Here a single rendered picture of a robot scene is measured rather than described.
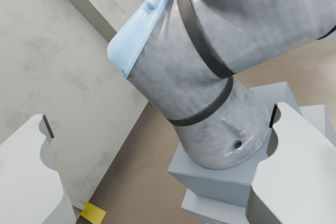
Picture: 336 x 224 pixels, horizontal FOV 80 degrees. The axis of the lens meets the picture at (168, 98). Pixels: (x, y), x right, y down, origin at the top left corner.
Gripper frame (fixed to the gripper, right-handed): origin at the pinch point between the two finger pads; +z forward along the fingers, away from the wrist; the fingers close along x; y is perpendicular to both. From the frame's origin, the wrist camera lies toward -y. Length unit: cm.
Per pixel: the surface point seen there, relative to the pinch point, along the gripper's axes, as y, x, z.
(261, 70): 62, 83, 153
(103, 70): 78, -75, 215
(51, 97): 84, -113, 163
